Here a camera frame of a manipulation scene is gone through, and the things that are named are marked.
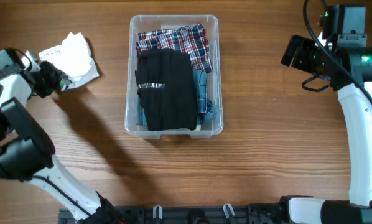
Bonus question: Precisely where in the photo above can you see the clear plastic storage bin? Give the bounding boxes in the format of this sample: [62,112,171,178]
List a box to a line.
[124,14,223,139]

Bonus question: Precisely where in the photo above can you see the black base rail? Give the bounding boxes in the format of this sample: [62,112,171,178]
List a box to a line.
[57,203,286,224]

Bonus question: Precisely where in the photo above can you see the red navy plaid shirt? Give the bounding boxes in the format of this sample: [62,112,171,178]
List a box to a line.
[136,23,213,73]

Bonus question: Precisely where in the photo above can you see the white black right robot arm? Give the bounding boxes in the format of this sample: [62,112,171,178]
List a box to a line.
[281,35,372,223]

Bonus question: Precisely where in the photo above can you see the white printed shirt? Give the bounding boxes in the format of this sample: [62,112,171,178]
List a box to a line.
[39,32,100,90]

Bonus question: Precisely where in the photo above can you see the blue denim jeans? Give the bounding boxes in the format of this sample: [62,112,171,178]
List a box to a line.
[135,68,216,131]

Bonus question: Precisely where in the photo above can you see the black garment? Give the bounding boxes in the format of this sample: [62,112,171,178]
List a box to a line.
[135,49,197,131]

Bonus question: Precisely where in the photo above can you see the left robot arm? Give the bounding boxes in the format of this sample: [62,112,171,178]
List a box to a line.
[0,79,125,223]

